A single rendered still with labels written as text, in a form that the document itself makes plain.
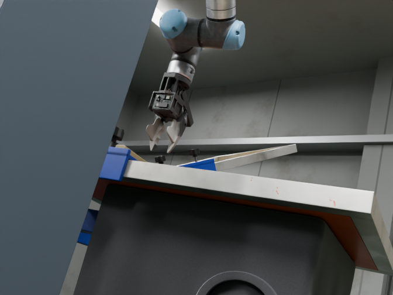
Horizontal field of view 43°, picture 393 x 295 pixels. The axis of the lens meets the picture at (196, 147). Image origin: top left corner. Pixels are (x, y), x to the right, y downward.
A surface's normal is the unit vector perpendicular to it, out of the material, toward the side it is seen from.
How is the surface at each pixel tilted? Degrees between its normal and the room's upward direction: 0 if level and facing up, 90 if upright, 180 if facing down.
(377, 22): 180
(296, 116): 90
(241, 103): 90
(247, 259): 92
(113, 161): 90
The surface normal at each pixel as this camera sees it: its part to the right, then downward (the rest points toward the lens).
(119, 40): 0.75, -0.01
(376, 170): -0.61, -0.39
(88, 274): -0.14, -0.27
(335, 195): -0.40, -0.38
